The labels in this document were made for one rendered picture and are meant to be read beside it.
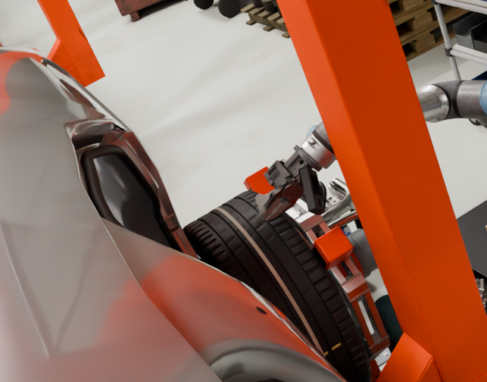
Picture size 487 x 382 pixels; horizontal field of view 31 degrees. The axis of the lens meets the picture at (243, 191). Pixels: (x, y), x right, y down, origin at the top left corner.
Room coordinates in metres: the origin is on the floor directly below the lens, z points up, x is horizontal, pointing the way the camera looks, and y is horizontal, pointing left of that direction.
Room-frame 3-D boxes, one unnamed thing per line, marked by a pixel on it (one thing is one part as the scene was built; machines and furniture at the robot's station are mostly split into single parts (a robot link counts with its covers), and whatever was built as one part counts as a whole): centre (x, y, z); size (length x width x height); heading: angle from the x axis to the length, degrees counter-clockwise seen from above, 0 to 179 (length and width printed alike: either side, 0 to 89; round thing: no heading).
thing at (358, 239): (2.10, -0.17, 0.85); 0.21 x 0.14 x 0.14; 103
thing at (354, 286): (2.09, -0.10, 0.85); 0.54 x 0.07 x 0.54; 13
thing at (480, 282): (2.09, -0.52, 0.51); 0.20 x 0.14 x 0.13; 15
